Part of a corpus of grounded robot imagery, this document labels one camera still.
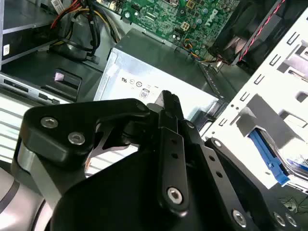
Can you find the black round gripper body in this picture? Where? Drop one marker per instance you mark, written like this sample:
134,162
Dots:
115,204

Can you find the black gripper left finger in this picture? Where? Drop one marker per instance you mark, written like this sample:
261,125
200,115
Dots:
60,134

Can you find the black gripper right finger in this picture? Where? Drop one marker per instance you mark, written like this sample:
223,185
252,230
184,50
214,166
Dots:
216,173

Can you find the hard disk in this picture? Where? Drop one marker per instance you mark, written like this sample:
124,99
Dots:
264,149

